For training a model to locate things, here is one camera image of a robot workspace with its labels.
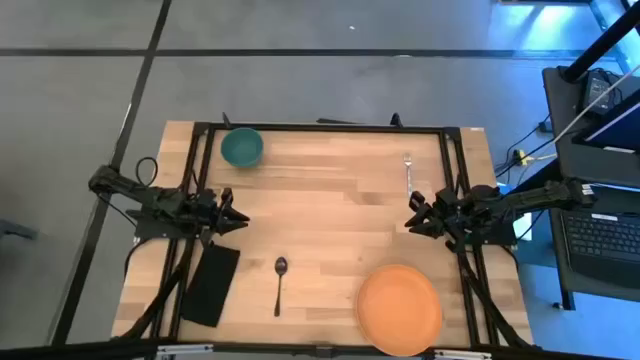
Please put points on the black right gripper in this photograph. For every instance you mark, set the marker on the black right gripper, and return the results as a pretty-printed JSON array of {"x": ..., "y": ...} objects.
[{"x": 450, "y": 215}]

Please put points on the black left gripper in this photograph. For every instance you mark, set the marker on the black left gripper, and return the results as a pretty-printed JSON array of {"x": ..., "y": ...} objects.
[{"x": 210, "y": 212}]

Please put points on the silver fork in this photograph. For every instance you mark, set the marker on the silver fork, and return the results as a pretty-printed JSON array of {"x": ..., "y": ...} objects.
[{"x": 408, "y": 172}]

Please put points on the teal bowl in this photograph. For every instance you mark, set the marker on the teal bowl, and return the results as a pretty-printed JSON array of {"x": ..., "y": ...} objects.
[{"x": 242, "y": 147}]

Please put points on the orange plate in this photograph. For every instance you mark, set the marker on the orange plate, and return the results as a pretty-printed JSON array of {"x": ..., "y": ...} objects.
[{"x": 399, "y": 310}]

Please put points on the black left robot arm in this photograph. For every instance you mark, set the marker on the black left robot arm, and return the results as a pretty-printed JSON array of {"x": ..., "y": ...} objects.
[{"x": 150, "y": 197}]

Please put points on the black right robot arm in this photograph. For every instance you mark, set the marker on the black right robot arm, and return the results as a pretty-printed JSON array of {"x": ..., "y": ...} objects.
[{"x": 530, "y": 197}]

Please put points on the black cloth napkin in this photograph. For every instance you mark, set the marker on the black cloth napkin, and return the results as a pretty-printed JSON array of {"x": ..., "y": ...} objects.
[{"x": 210, "y": 285}]

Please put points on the dark metal spoon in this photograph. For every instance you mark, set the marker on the dark metal spoon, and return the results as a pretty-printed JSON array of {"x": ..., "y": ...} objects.
[{"x": 280, "y": 267}]

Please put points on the black side desk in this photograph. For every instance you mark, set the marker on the black side desk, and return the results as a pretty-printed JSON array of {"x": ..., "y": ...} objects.
[{"x": 560, "y": 150}]

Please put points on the black laptop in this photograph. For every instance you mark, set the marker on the black laptop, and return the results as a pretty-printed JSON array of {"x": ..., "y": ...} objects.
[{"x": 600, "y": 240}]

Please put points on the dark computer monitor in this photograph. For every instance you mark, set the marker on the dark computer monitor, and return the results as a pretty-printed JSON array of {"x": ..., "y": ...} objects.
[{"x": 615, "y": 125}]

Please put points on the grey floor object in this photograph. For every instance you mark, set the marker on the grey floor object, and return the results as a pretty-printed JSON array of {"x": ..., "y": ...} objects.
[{"x": 15, "y": 230}]

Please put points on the black power adapter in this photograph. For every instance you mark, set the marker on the black power adapter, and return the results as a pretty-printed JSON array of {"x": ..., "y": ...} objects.
[{"x": 597, "y": 90}]

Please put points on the black slanted pole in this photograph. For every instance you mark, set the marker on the black slanted pole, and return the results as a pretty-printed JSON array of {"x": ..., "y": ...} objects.
[{"x": 602, "y": 45}]

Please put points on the black aluminium table frame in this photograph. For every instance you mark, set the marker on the black aluminium table frame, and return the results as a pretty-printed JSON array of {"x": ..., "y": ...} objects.
[{"x": 325, "y": 128}]

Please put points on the silver frame bracket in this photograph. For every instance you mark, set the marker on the silver frame bracket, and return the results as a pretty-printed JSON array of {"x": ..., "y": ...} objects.
[
  {"x": 462, "y": 354},
  {"x": 185, "y": 349}
]

